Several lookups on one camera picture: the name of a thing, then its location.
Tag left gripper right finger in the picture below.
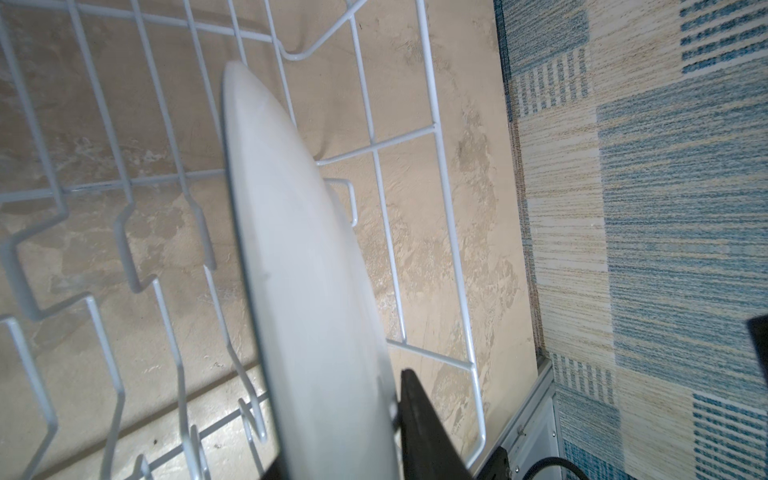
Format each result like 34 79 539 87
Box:
399 369 472 479

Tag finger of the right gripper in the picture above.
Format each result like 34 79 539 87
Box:
746 314 768 383

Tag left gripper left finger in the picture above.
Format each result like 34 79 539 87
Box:
261 458 290 480

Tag white wire dish rack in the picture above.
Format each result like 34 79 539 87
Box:
0 0 488 480

